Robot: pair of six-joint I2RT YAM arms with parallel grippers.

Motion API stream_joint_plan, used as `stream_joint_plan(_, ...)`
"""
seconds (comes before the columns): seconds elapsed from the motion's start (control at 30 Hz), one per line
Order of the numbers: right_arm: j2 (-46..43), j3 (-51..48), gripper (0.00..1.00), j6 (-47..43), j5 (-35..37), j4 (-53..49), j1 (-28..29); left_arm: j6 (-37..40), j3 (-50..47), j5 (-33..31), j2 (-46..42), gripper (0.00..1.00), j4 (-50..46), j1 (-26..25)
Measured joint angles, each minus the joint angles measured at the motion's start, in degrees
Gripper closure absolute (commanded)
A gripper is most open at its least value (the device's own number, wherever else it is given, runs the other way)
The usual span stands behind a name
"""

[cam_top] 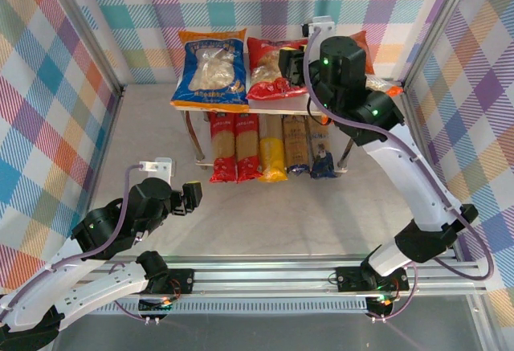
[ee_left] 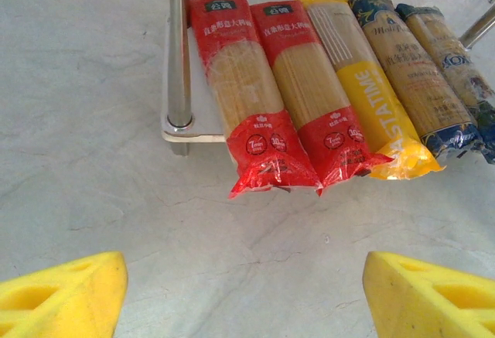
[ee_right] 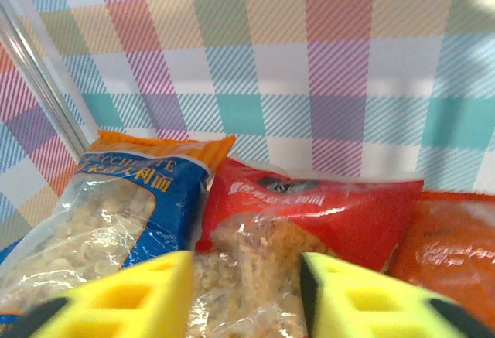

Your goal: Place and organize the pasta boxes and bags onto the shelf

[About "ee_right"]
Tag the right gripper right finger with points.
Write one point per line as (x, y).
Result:
(367, 307)

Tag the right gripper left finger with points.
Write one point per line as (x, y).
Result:
(116, 307)

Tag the orange short pasta bag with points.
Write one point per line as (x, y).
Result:
(444, 245)

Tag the blue orange orecchiette pasta bag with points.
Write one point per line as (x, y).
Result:
(116, 206)

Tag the red fusilli pasta bag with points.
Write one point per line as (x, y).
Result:
(309, 218)

